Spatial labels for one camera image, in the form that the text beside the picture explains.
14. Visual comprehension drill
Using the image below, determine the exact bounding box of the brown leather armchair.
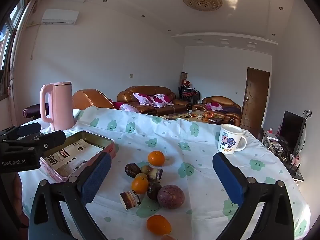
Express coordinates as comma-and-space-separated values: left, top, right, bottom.
192, 96, 242, 127

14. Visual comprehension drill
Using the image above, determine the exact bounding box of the large purple passion fruit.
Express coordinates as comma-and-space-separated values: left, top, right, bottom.
157, 184, 185, 209

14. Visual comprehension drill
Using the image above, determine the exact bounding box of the magenta floral armchair pillow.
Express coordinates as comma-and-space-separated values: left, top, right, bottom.
205, 102, 223, 111

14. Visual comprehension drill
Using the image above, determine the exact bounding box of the printed paper packet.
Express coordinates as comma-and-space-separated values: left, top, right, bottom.
45, 140, 104, 177

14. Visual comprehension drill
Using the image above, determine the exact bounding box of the white cloud print tablecloth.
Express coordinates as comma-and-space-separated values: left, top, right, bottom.
19, 106, 312, 240

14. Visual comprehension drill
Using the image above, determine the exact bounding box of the brown wooden door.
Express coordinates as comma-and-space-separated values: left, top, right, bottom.
240, 67, 270, 130

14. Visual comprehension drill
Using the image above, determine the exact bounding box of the pink electric kettle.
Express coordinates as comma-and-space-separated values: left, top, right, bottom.
40, 81, 76, 131

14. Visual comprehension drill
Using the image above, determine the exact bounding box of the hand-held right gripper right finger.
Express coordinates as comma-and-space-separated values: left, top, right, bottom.
212, 152, 295, 240

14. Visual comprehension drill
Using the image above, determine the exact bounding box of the brown leather sofa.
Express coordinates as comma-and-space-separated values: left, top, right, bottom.
117, 85, 192, 115

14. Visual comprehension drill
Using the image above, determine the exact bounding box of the cluttered television stand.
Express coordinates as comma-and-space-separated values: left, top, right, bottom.
260, 127, 304, 182

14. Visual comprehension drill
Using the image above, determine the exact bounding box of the cluttered coffee table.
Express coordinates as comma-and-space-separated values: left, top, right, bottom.
160, 110, 225, 125

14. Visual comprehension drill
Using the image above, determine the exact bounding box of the black television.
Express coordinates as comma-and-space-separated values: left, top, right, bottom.
276, 110, 307, 155

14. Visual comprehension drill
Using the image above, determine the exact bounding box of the dark red padded stool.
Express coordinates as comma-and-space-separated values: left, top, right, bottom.
23, 104, 54, 118

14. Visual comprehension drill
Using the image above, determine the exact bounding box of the person's left forearm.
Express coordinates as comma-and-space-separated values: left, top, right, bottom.
0, 172, 28, 228

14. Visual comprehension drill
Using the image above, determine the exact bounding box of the pale curtain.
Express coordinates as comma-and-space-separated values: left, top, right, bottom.
7, 0, 48, 100

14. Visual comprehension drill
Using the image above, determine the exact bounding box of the white wall air conditioner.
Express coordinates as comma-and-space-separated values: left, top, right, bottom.
41, 9, 80, 25

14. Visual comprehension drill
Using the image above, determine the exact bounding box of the chocolate cake roll slice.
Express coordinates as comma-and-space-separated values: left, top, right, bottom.
119, 190, 142, 210

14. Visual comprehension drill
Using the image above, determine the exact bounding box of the white cartoon print mug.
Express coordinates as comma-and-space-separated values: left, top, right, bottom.
217, 124, 247, 155

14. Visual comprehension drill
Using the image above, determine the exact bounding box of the window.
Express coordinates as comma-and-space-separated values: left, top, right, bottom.
0, 0, 25, 70

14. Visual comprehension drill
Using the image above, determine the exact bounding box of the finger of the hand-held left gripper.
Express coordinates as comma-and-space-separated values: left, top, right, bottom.
0, 123, 42, 141
15, 130, 66, 156

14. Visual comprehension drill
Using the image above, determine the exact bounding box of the dark purple blanket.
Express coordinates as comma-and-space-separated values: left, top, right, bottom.
221, 105, 242, 114

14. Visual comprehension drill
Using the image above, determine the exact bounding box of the pink floral cushion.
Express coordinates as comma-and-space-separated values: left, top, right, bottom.
119, 104, 140, 113

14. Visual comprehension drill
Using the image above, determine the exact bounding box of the white magenta floral pillow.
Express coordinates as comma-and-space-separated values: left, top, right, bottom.
150, 94, 173, 108
132, 93, 153, 106

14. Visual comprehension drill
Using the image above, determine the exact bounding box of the brown leather chaise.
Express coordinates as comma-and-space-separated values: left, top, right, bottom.
72, 89, 117, 110

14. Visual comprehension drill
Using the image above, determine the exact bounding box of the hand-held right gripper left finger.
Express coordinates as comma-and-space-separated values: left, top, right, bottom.
29, 152, 112, 240

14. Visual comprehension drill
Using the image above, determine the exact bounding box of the stack of dark chairs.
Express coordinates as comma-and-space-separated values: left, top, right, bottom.
178, 85, 200, 104

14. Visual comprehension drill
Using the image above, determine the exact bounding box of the pink metal tin box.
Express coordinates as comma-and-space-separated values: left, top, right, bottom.
39, 130, 115, 182

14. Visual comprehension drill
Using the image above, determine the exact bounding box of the orange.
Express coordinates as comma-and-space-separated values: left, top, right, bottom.
148, 151, 166, 167
131, 177, 149, 195
146, 215, 172, 235

